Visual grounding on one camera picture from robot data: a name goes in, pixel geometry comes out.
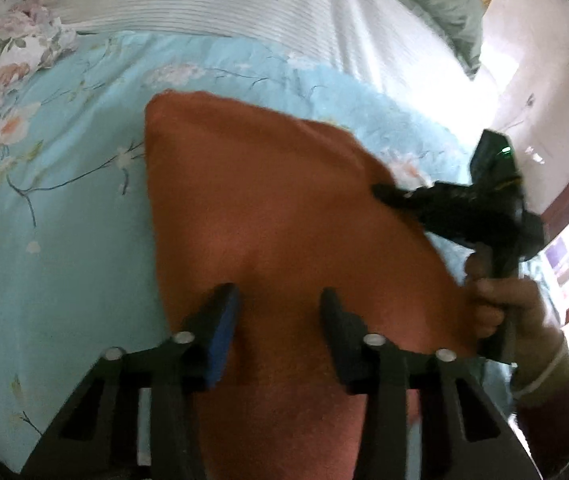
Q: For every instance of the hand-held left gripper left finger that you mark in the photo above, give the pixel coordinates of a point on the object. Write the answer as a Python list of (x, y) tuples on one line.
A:
[(222, 340)]

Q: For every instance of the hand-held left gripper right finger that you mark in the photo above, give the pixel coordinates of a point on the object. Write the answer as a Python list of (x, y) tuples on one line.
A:
[(339, 330)]

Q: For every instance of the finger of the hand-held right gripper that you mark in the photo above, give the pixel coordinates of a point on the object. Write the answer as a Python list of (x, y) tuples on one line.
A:
[(397, 195)]

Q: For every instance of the orange knit sweater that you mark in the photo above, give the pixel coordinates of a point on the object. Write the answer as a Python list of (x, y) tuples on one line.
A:
[(274, 220)]

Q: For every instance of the person's right forearm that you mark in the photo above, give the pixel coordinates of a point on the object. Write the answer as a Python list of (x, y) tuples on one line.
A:
[(559, 420)]

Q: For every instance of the person's right hand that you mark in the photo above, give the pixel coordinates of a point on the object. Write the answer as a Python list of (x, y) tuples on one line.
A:
[(529, 310)]

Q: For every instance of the white floral bed sheet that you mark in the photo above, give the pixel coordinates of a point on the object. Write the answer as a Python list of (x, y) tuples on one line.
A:
[(539, 85)]

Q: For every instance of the light blue floral bed sheet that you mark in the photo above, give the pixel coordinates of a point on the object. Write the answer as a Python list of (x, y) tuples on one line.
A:
[(64, 235)]

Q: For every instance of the grey-green pillow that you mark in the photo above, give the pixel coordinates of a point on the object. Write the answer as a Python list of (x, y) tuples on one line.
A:
[(444, 5)]

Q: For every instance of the white striped blanket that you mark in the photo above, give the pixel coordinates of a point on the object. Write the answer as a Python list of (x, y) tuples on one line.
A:
[(239, 0)]

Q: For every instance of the white floral pillow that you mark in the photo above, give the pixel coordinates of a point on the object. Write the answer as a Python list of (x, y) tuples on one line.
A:
[(9, 45)]

